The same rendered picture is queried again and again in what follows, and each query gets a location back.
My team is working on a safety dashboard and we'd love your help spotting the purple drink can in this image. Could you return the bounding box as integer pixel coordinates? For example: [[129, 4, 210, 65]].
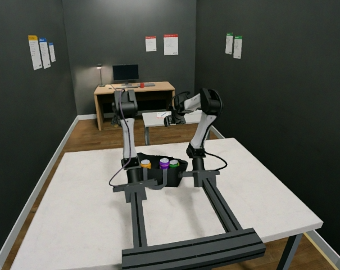
[[160, 158, 170, 169]]

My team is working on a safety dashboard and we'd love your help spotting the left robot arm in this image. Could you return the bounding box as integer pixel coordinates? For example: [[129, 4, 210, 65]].
[[112, 89, 156, 188]]

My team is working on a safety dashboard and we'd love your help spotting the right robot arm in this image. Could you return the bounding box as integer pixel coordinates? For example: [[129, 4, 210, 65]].
[[168, 88, 224, 174]]

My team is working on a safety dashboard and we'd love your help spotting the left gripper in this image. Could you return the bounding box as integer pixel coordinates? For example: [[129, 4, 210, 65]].
[[111, 115, 122, 128]]

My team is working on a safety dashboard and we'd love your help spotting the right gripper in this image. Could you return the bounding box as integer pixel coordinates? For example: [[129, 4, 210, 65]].
[[164, 114, 186, 127]]

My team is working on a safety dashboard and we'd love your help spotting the black tote bag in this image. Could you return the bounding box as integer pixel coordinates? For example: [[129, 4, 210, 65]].
[[137, 152, 188, 190]]

